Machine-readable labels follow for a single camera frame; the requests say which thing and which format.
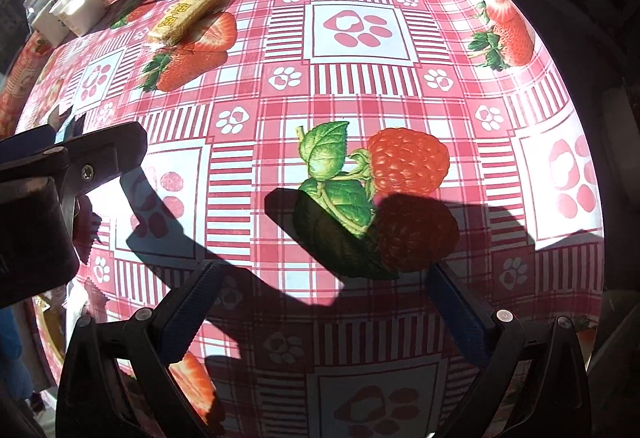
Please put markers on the red checked strawberry tablecloth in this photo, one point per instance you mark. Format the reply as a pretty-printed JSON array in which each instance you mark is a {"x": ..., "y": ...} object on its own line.
[{"x": 350, "y": 118}]

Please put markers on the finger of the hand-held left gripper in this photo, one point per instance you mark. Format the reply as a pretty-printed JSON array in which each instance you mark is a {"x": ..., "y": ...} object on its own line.
[
  {"x": 35, "y": 134},
  {"x": 110, "y": 148}
]

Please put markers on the white plastic cup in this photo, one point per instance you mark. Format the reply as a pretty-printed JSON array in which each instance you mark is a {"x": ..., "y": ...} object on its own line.
[{"x": 80, "y": 6}]

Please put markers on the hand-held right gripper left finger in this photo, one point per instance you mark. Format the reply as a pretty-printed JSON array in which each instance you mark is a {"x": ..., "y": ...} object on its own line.
[{"x": 192, "y": 305}]

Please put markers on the yellow cake packet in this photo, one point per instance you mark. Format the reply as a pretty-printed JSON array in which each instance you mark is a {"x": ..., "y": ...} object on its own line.
[{"x": 187, "y": 13}]

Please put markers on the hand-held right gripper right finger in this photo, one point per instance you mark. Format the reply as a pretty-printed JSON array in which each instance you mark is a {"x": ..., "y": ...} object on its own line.
[{"x": 457, "y": 315}]

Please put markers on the person's left forearm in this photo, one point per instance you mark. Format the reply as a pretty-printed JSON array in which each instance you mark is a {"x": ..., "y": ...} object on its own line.
[{"x": 12, "y": 358}]

